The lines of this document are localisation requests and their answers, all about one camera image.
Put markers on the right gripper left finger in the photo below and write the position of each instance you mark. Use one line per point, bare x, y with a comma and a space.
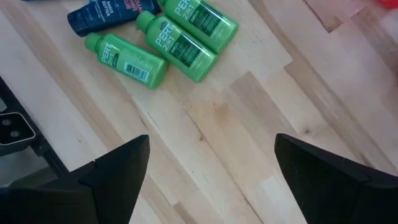
109, 193

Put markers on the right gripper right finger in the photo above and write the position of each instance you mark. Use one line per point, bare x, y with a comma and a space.
326, 193

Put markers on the green Pert shampoo bottle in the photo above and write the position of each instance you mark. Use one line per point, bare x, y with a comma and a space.
205, 21
133, 60
183, 49

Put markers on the navy DSC shave butter tube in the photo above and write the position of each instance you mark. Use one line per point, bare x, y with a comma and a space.
105, 15

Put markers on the red plastic basket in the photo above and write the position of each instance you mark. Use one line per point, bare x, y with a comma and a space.
388, 3

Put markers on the black aluminium table frame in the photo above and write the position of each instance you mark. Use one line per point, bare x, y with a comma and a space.
53, 161

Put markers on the black bracket with screws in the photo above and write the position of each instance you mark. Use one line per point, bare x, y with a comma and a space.
15, 130

